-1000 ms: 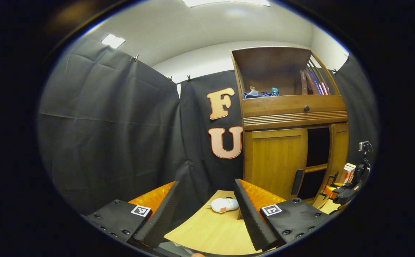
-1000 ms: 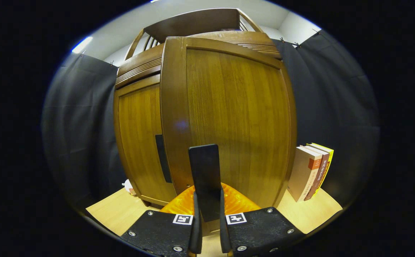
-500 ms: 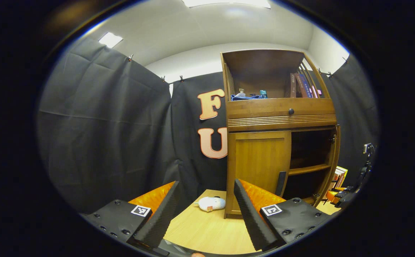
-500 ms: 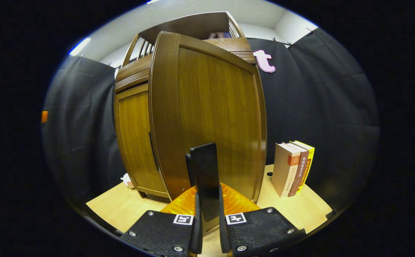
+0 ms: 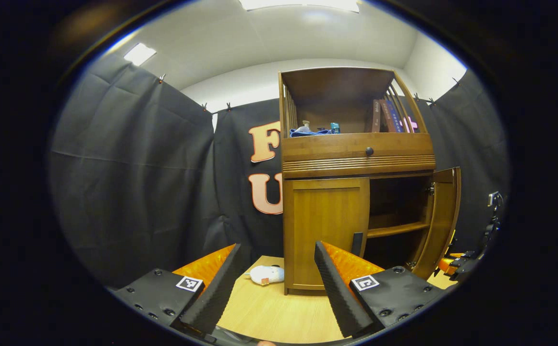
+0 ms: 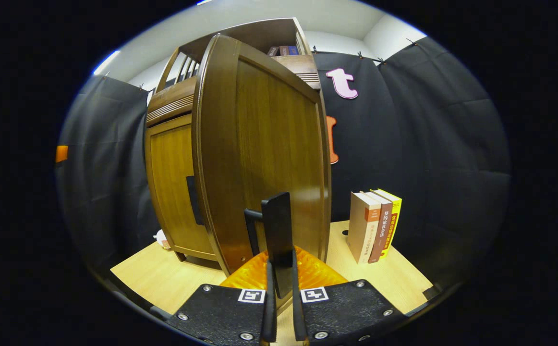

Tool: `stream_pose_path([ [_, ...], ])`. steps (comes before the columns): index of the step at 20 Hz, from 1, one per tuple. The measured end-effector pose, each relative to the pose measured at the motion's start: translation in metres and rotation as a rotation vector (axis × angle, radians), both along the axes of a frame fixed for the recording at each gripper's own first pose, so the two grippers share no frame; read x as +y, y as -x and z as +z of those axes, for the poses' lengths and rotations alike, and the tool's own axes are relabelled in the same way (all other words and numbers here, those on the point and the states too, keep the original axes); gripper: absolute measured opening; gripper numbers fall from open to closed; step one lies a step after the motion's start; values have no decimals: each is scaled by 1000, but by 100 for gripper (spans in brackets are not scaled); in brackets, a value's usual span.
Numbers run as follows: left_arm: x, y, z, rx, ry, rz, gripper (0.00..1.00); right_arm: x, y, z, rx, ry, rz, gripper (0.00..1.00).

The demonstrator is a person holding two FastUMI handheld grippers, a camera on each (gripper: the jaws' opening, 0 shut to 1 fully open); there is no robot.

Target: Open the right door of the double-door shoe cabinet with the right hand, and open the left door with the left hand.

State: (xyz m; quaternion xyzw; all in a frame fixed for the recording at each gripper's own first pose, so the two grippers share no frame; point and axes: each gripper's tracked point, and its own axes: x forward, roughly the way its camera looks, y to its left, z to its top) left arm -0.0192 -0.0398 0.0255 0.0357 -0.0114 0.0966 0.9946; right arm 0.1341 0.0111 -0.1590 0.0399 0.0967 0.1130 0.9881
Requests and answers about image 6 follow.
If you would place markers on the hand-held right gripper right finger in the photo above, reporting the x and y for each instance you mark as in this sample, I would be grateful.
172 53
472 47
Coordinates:
299 317

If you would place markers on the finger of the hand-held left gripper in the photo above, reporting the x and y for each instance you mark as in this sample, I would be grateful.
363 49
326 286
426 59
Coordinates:
61 154

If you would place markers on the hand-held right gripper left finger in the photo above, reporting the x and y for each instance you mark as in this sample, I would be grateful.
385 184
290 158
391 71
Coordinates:
269 317

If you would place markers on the wooden shoe cabinet door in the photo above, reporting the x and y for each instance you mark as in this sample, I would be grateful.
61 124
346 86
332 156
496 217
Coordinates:
171 182
269 144

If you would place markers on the wooden double-door shoe cabinet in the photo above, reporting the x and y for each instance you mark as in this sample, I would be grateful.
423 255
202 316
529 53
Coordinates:
260 31

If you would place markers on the beige book with orange band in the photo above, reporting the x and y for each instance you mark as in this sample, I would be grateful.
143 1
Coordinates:
360 226

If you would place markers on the brown book with white print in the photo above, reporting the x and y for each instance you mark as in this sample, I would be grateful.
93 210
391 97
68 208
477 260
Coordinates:
383 230

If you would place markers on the white plush toy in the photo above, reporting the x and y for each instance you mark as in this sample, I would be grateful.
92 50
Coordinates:
161 239

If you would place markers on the yellow book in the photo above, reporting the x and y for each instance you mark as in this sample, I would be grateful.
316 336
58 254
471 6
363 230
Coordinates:
395 221

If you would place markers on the black backdrop cloth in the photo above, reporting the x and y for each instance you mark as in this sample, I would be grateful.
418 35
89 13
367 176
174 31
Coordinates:
428 144

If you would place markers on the dark brown book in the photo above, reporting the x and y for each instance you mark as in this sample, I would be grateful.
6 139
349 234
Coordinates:
272 51

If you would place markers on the reddish brown book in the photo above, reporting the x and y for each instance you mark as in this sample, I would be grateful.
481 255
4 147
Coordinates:
284 50

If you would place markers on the blue book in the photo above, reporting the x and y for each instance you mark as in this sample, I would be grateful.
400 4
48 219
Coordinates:
293 50

